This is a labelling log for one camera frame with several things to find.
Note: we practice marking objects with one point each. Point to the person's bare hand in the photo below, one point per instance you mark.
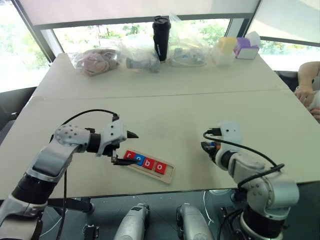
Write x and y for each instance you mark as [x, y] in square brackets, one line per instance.
[303, 93]

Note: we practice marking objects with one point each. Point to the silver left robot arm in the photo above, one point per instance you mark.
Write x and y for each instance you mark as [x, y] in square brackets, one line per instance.
[57, 150]

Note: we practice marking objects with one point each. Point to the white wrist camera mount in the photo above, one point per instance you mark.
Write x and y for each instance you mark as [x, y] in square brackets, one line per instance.
[112, 132]
[231, 133]

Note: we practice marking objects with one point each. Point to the purple and white tissue box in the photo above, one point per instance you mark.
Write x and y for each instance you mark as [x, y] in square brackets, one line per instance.
[246, 51]

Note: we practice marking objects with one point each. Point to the black travel tumbler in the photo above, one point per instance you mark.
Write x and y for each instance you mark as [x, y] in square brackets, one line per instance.
[161, 37]

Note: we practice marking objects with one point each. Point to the blue letter block t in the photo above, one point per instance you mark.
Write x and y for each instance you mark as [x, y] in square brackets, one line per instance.
[212, 144]

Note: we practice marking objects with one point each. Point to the light wooden letter tray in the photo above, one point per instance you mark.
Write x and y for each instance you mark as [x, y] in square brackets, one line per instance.
[168, 177]

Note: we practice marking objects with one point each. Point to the silver rounded robot leg shell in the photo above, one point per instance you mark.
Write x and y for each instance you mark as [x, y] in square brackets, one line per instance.
[192, 225]
[130, 225]

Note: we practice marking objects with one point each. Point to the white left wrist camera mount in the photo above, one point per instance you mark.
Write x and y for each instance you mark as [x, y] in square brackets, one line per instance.
[112, 132]

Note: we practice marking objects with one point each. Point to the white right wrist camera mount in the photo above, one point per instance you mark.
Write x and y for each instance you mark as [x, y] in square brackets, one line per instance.
[231, 133]

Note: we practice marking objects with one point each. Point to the red letter block r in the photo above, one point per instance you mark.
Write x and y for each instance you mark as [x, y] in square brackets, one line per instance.
[126, 152]

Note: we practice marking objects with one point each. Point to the black table frame bar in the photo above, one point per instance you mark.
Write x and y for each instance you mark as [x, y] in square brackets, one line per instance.
[72, 203]

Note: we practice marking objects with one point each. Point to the plastic bag with grey items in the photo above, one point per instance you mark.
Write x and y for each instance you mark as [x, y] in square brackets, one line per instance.
[143, 64]

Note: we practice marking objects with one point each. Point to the white roller window blind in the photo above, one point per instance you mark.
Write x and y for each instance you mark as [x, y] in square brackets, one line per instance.
[125, 10]
[287, 17]

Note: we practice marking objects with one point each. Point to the person's bare forearm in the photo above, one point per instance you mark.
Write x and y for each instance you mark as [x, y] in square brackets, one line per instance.
[310, 72]

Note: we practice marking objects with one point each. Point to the large clear plastic bag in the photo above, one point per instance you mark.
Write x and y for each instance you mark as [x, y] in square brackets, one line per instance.
[187, 47]

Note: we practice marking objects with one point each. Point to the yellow lidded plastic container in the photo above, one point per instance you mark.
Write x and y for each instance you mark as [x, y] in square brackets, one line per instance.
[225, 52]

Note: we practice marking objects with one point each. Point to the red letter block b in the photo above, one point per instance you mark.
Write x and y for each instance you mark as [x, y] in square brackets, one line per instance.
[145, 166]

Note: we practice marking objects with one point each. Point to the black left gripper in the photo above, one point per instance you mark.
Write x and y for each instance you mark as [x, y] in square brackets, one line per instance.
[109, 150]

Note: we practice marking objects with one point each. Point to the plastic bag with pink items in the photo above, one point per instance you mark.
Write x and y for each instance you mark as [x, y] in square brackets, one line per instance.
[95, 62]

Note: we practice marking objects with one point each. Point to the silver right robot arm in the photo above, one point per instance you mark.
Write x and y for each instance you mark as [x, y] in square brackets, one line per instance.
[275, 192]

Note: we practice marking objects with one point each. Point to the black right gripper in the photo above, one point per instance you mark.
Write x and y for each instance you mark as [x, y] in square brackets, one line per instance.
[212, 153]

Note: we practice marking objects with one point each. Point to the red letter block o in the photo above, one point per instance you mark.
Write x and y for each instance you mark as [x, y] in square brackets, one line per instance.
[157, 171]

